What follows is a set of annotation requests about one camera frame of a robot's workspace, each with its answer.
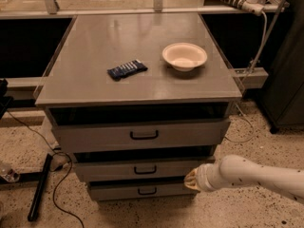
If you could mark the yellowish foam gripper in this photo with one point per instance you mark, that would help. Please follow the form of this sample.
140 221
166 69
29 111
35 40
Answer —
203 178

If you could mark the grey drawer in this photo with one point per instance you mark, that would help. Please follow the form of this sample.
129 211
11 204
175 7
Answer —
141 190
138 169
131 136

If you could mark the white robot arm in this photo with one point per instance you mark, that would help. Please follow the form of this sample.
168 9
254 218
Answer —
234 171

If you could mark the grey bottom drawer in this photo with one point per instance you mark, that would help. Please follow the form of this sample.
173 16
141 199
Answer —
141 190

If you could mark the grey top drawer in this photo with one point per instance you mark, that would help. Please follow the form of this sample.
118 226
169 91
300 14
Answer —
131 136

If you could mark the grey drawer cabinet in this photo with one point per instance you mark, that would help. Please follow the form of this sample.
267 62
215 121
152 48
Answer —
78 90

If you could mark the dark grey side cabinet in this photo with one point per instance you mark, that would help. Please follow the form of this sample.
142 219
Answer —
282 97

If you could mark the white bowl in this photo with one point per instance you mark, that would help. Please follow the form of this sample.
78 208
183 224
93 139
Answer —
184 56

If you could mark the dark blue snack packet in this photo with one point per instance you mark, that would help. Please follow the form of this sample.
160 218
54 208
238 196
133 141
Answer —
127 69

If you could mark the black floor bar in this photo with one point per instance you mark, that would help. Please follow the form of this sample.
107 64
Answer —
34 208

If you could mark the white power strip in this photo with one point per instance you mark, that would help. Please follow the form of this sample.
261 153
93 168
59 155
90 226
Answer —
247 5

